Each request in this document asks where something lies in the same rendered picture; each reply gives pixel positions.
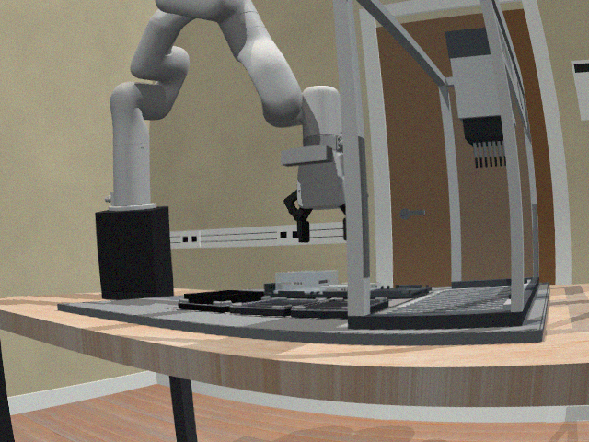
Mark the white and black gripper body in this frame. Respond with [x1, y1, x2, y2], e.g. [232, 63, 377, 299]
[297, 150, 345, 210]

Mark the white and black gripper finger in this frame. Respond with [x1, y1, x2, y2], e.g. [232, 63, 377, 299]
[339, 204, 347, 240]
[283, 190, 313, 242]

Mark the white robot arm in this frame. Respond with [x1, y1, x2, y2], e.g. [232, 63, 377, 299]
[105, 0, 343, 211]

